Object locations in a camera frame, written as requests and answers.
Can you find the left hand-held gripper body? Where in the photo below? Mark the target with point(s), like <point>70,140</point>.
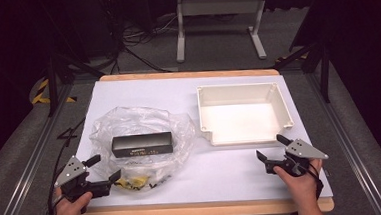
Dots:
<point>71,171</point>

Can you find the clear plastic bag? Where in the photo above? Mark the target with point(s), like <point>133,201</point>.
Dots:
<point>136,121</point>

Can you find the white metal desk frame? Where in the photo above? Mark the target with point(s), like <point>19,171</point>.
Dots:
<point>219,6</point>

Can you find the person's right hand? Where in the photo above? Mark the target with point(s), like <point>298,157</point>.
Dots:
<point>303,187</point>

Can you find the yellow black hazard tape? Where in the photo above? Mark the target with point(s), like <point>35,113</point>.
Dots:
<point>40,95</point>

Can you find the person's left hand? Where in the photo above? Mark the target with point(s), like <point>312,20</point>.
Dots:
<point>68,211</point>

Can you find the black rectangular box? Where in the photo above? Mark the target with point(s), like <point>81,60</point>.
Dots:
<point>142,145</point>

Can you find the black metal stand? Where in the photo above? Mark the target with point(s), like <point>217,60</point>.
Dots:
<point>53,86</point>
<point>323,69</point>

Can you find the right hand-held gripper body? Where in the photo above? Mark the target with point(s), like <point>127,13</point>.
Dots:
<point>303,150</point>

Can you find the metal floor rail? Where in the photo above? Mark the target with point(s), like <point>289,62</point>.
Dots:
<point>28,164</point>
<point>347,144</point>

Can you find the yellow and black item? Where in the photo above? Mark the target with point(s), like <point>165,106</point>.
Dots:
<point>133,182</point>

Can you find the white plastic tray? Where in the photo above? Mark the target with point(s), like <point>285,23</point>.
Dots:
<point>242,121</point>

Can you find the white table cover sheet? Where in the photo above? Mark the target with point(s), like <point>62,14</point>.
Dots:
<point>216,172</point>

